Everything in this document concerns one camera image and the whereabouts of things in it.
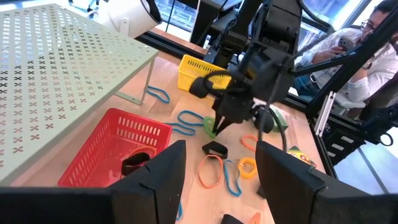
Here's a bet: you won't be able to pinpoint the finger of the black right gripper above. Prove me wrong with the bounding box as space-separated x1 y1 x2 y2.
216 116 233 137
212 114 223 137

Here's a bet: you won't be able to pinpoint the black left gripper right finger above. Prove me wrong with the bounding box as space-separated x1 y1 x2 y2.
255 140 398 224

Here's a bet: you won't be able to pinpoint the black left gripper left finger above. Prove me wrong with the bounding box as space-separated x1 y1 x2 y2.
0 139 187 224

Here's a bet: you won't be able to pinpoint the red plastic basket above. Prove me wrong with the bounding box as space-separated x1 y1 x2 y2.
58 108 173 188

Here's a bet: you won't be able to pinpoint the yellow plastic basket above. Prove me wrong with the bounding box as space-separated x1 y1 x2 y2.
177 54 233 94

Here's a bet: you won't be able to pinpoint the black mechanical assembly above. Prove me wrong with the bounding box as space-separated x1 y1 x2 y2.
357 104 398 147

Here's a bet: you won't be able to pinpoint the person's phone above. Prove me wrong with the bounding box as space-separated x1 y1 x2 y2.
338 35 355 52

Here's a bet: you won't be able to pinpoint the green perforated metal shelf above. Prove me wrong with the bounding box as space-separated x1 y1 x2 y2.
0 2 160 187

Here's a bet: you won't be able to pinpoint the person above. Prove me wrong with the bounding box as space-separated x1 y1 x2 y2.
294 0 398 110

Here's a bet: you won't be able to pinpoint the person's glasses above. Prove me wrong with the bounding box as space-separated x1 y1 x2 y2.
360 20 376 34

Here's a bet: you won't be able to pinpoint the yellow coil keychain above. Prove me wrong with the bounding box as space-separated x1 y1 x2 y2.
237 157 258 180

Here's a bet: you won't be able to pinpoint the silver metal bracket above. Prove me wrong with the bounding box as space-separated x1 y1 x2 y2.
315 91 337 138

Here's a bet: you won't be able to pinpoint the black cable loop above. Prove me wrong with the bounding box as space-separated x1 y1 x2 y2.
379 133 394 147

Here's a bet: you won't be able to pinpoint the white security camera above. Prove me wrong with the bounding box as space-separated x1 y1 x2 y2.
93 0 163 39

